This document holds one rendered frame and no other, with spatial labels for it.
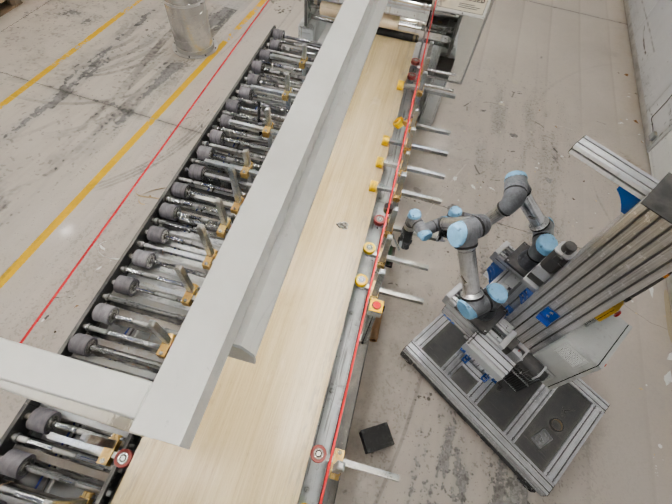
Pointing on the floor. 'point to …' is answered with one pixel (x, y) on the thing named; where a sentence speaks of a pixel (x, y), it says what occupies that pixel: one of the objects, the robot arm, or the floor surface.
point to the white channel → (169, 409)
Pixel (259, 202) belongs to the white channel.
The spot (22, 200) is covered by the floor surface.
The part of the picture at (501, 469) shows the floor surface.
